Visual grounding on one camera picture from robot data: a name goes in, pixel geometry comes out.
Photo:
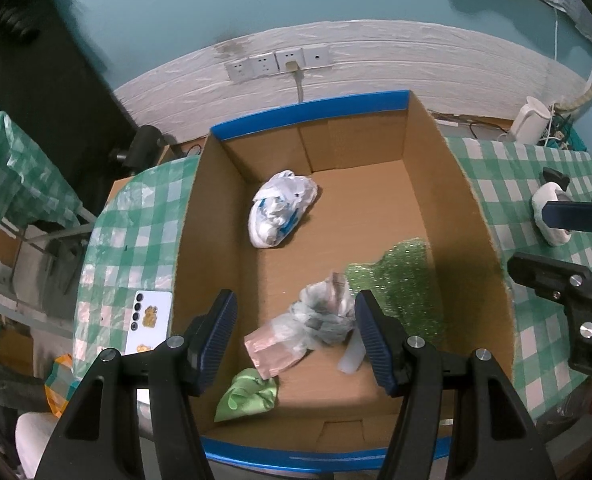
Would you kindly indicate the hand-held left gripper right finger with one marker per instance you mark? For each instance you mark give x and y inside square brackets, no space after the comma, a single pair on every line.
[373,340]

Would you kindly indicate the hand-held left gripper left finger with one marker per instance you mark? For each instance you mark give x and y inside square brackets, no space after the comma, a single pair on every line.
[218,340]

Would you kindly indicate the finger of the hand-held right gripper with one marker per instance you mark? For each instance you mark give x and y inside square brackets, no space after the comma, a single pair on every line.
[570,215]
[540,272]

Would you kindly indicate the white foam strip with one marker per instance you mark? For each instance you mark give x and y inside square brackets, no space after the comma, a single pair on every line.
[351,360]

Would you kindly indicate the clear plastic bag with pink paper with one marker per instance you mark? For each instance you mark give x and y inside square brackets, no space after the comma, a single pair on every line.
[321,315]

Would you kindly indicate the green soft cloth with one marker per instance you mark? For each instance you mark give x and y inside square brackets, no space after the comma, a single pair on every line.
[248,395]

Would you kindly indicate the green bubble wrap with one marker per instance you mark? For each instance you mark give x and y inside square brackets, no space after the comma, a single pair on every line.
[410,285]

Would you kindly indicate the white and blue plastic bag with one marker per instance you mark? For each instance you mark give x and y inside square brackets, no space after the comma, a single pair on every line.
[281,210]

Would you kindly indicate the blue-edged cardboard box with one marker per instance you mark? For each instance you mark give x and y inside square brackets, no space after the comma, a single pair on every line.
[336,200]

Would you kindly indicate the small black object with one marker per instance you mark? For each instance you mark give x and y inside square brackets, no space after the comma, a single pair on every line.
[554,176]

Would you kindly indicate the clear plastic bottle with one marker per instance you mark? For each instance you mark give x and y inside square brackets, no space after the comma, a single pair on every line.
[580,402]

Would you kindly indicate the white smartphone with gold stickers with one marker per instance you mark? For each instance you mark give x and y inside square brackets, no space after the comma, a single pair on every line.
[161,305]

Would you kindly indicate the white electric kettle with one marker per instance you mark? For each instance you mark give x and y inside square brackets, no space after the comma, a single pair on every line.
[528,120]

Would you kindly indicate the green checked tablecloth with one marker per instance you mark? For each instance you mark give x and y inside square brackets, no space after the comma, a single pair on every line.
[141,200]

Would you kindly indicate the orange and yellow bag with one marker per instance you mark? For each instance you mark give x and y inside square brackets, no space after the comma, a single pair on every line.
[61,385]

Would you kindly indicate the black cylindrical device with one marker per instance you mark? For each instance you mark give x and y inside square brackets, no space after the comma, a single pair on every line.
[143,147]

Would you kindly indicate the white cloth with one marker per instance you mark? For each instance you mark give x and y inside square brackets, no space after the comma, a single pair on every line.
[33,440]

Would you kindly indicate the green checked plastic sheet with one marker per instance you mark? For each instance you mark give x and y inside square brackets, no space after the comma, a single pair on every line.
[16,180]

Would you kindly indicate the white wall socket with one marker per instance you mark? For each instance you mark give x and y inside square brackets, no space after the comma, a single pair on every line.
[238,71]
[317,56]
[283,56]
[263,65]

